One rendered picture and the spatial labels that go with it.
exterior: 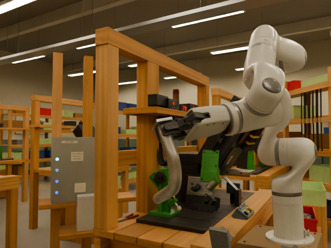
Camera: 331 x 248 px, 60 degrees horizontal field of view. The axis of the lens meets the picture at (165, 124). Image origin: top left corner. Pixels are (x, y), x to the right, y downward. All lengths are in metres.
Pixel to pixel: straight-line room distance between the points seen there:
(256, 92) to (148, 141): 1.21
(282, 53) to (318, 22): 8.17
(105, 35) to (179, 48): 8.80
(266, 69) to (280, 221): 0.75
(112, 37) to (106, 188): 0.80
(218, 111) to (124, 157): 1.16
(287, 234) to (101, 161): 0.93
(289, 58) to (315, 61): 9.99
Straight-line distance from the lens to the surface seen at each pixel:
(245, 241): 1.32
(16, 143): 9.04
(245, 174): 1.96
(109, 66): 1.57
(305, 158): 1.27
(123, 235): 1.53
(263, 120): 0.76
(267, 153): 1.29
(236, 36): 9.63
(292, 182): 1.29
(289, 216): 1.32
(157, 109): 1.70
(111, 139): 1.53
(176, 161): 0.65
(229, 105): 0.73
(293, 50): 1.14
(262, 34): 1.01
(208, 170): 1.91
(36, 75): 13.28
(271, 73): 0.75
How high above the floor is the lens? 1.36
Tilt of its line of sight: 3 degrees up
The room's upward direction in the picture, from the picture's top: straight up
